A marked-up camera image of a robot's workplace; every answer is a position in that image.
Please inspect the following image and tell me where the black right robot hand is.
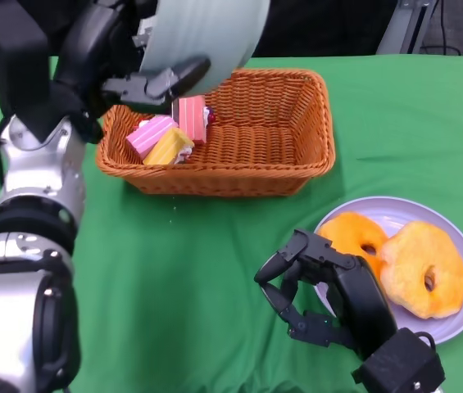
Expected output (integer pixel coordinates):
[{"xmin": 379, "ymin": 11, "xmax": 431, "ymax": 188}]
[{"xmin": 254, "ymin": 228, "xmax": 398, "ymax": 361}]

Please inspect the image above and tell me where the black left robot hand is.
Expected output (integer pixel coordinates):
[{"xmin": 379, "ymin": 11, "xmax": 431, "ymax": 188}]
[{"xmin": 52, "ymin": 0, "xmax": 212, "ymax": 144}]

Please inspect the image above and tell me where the ring bread with red hole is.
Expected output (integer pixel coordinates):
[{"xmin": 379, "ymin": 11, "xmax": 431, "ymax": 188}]
[{"xmin": 379, "ymin": 220, "xmax": 463, "ymax": 320}]

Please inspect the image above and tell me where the golden ring bread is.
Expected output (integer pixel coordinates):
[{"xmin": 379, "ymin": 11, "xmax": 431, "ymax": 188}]
[{"xmin": 319, "ymin": 211, "xmax": 390, "ymax": 279}]

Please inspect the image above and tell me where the pale grey-green bowl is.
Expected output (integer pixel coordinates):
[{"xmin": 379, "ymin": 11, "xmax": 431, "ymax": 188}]
[{"xmin": 139, "ymin": 0, "xmax": 270, "ymax": 99}]

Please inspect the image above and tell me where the pink striped cake piece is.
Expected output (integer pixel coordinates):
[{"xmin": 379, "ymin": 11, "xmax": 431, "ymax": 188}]
[{"xmin": 126, "ymin": 115, "xmax": 178, "ymax": 163}]

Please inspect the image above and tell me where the pale lavender plate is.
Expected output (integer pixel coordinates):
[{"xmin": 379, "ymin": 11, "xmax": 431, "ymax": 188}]
[{"xmin": 314, "ymin": 196, "xmax": 463, "ymax": 345}]

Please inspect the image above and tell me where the salmon striped cake piece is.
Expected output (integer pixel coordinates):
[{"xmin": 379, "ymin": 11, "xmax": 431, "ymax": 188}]
[{"xmin": 177, "ymin": 95, "xmax": 217, "ymax": 145}]

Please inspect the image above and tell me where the yellow striped cake piece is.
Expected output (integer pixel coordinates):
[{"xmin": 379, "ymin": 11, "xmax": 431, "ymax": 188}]
[{"xmin": 143, "ymin": 127, "xmax": 196, "ymax": 167}]

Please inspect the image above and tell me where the orange wicker basket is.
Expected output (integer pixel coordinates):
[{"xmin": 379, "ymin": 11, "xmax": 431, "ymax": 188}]
[{"xmin": 95, "ymin": 67, "xmax": 336, "ymax": 199}]

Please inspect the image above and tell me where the green tablecloth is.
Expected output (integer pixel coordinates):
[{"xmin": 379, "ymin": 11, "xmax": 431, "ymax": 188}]
[{"xmin": 0, "ymin": 52, "xmax": 463, "ymax": 393}]

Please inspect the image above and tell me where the black cloth backdrop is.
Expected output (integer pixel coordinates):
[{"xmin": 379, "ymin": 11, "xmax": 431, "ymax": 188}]
[{"xmin": 247, "ymin": 0, "xmax": 398, "ymax": 58}]

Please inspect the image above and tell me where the grey metal stand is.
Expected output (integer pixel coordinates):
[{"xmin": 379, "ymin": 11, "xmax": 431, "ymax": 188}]
[{"xmin": 378, "ymin": 0, "xmax": 437, "ymax": 55}]

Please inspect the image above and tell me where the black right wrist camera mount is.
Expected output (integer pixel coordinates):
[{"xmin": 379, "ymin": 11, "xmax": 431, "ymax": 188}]
[{"xmin": 352, "ymin": 327, "xmax": 447, "ymax": 393}]

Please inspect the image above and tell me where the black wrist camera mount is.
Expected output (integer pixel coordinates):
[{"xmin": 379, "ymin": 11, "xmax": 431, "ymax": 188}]
[
  {"xmin": 352, "ymin": 327, "xmax": 447, "ymax": 393},
  {"xmin": 0, "ymin": 0, "xmax": 70, "ymax": 144}
]

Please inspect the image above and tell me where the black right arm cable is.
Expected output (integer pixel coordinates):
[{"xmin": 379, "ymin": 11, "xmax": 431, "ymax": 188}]
[{"xmin": 415, "ymin": 332, "xmax": 437, "ymax": 350}]

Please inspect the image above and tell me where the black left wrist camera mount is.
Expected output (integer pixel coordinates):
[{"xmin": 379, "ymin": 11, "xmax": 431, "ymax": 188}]
[{"xmin": 0, "ymin": 0, "xmax": 70, "ymax": 144}]

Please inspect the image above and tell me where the black floor cable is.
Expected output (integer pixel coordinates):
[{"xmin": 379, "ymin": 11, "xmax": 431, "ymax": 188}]
[{"xmin": 419, "ymin": 0, "xmax": 461, "ymax": 55}]

